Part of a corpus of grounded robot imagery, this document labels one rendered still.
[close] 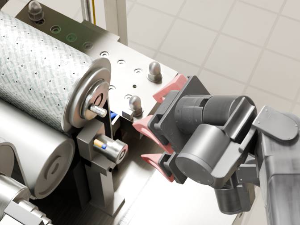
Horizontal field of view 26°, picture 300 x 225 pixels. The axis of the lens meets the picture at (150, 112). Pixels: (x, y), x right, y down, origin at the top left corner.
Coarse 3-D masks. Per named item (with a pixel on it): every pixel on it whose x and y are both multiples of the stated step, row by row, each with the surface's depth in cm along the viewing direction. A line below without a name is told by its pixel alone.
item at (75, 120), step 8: (96, 72) 109; (104, 72) 112; (88, 80) 108; (96, 80) 110; (104, 80) 114; (80, 88) 108; (88, 88) 109; (80, 96) 107; (72, 104) 108; (80, 104) 109; (72, 112) 109; (72, 120) 110; (80, 120) 112; (88, 120) 116
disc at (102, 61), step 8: (96, 64) 110; (104, 64) 113; (88, 72) 108; (80, 80) 107; (72, 88) 106; (72, 96) 107; (64, 104) 107; (64, 112) 107; (64, 120) 109; (64, 128) 110; (72, 128) 113; (80, 128) 117
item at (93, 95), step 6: (96, 84) 110; (102, 84) 111; (108, 84) 113; (90, 90) 109; (96, 90) 110; (102, 90) 112; (108, 90) 115; (90, 96) 109; (96, 96) 111; (102, 96) 114; (84, 102) 109; (90, 102) 110; (96, 102) 112; (102, 102) 115; (84, 108) 110; (84, 114) 110; (90, 114) 112; (96, 114) 115
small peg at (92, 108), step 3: (93, 105) 110; (96, 105) 110; (90, 108) 110; (93, 108) 110; (96, 108) 110; (99, 108) 110; (102, 108) 110; (93, 111) 110; (96, 111) 110; (99, 111) 110; (102, 111) 110; (105, 111) 110; (99, 114) 110; (102, 114) 110; (105, 114) 110
